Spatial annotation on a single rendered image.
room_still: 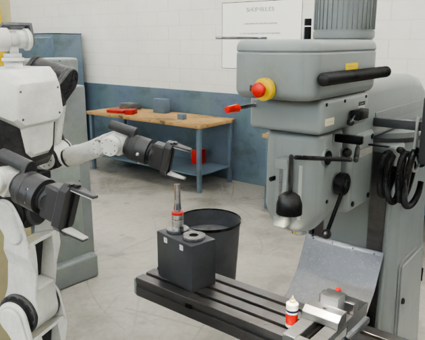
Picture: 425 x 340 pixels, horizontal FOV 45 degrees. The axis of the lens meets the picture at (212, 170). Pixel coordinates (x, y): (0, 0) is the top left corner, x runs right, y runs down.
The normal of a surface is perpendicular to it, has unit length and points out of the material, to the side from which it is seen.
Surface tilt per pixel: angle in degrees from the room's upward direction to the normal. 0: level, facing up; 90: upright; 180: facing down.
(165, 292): 90
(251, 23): 90
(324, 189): 90
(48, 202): 84
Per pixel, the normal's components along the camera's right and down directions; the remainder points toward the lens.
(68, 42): 0.79, 0.15
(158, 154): -0.28, 0.34
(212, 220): -0.11, 0.18
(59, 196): -0.41, 0.11
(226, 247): 0.54, 0.27
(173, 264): -0.75, 0.16
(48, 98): 0.94, 0.09
